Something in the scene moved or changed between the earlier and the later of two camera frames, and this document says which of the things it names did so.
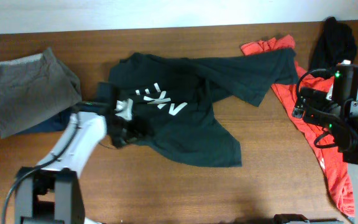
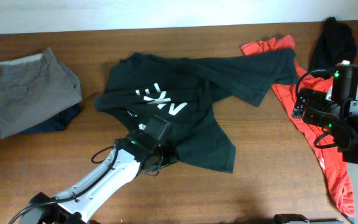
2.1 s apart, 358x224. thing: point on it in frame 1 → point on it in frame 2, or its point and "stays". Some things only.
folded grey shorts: (18, 92) stays
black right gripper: (315, 98) stays
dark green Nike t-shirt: (174, 100) stays
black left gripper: (137, 129) → (171, 156)
